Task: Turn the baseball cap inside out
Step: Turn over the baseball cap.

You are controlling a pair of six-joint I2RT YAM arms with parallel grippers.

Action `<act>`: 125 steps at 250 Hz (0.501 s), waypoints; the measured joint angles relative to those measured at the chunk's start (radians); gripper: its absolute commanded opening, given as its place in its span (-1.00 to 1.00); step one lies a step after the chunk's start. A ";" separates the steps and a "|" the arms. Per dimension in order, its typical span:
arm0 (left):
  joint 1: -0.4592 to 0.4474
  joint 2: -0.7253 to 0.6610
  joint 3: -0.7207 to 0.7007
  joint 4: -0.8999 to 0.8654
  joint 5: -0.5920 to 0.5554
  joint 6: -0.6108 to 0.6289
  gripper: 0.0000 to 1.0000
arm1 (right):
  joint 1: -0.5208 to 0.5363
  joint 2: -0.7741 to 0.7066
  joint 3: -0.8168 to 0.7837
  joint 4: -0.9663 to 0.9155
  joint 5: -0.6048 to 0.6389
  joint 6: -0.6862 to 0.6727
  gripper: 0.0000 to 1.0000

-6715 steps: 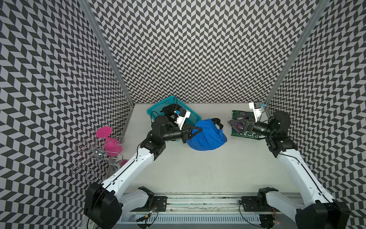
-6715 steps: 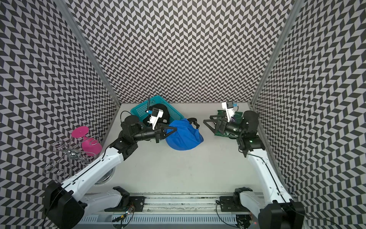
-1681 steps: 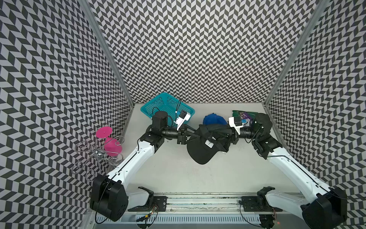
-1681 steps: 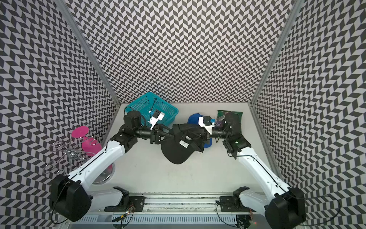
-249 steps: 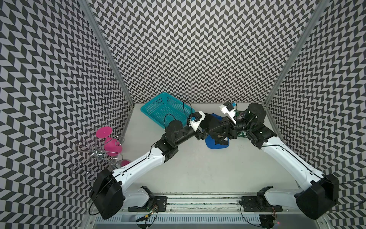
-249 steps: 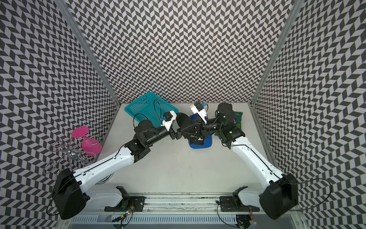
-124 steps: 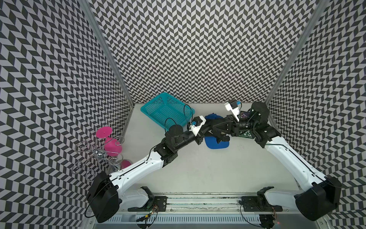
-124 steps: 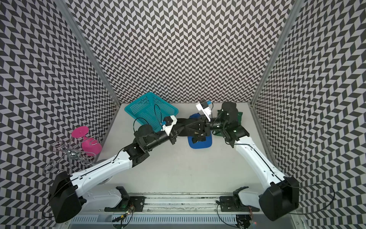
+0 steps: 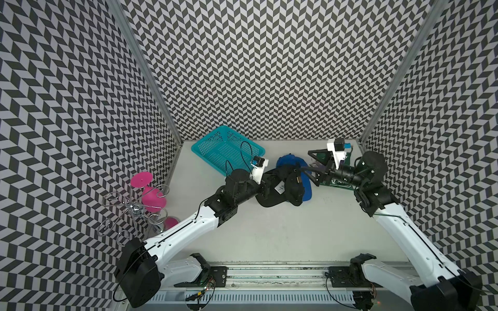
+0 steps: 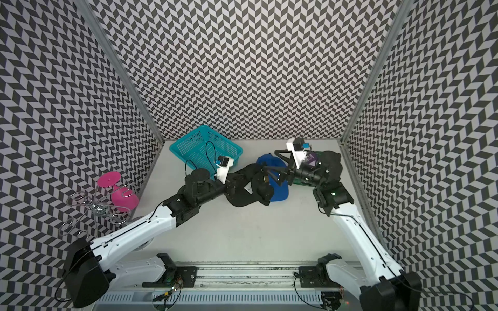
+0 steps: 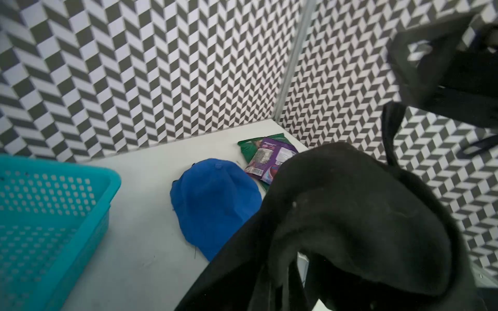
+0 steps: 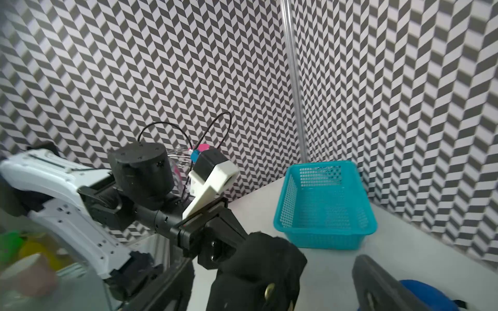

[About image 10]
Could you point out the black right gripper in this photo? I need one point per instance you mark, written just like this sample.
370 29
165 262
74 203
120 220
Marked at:
290 170

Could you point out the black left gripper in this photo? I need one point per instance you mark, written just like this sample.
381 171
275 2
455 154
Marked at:
231 184

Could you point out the black cap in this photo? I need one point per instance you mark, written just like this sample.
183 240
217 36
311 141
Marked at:
256 187

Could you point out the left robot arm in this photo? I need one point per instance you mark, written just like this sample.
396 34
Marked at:
86 272

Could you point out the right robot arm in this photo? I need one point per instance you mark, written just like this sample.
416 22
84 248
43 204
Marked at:
382 284

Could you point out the purple snack bag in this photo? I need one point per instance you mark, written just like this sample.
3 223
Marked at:
311 159

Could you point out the green crisp bag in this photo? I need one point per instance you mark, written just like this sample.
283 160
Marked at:
314 168

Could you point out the teal plastic basket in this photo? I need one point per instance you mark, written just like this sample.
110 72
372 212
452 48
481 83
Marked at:
201 147

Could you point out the pink plastic wine glass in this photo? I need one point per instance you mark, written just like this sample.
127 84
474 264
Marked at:
121 194

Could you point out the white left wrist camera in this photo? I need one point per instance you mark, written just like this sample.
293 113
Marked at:
223 164

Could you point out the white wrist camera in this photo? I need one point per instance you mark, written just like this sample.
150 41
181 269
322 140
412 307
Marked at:
223 164
298 148

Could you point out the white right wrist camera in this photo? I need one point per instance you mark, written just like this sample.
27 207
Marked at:
298 148

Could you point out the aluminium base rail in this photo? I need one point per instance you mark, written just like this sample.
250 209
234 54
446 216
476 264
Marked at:
321 285

